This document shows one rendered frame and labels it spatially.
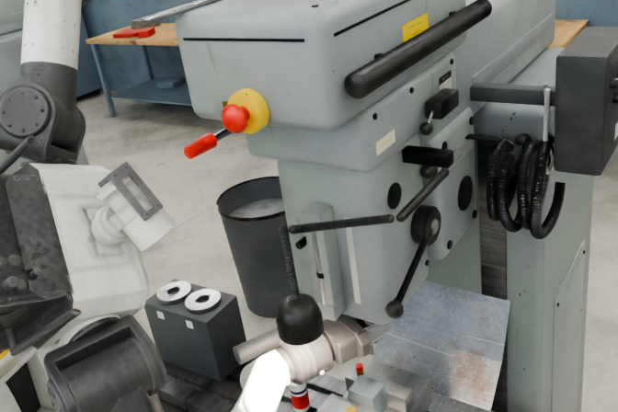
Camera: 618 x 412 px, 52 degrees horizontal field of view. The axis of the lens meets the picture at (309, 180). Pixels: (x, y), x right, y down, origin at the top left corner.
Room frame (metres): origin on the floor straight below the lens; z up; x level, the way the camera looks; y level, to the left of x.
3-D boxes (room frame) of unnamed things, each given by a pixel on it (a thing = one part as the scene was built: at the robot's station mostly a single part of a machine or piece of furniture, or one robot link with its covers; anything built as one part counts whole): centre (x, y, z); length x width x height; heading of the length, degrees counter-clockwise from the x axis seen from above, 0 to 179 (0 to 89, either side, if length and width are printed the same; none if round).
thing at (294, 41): (1.03, -0.08, 1.81); 0.47 x 0.26 x 0.16; 142
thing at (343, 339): (0.98, 0.01, 1.23); 0.13 x 0.12 x 0.10; 27
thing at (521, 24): (1.42, -0.38, 1.66); 0.80 x 0.23 x 0.20; 142
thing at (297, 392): (1.15, 0.10, 0.99); 0.04 x 0.04 x 0.11
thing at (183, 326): (1.38, 0.35, 1.03); 0.22 x 0.12 x 0.20; 54
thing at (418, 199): (0.87, -0.17, 1.58); 0.17 x 0.01 x 0.01; 143
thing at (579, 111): (1.05, -0.52, 1.62); 0.20 x 0.09 x 0.21; 142
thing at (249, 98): (0.84, 0.07, 1.76); 0.06 x 0.02 x 0.06; 52
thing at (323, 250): (0.93, -0.01, 1.45); 0.04 x 0.04 x 0.21; 52
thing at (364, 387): (1.03, -0.05, 1.04); 0.06 x 0.05 x 0.06; 51
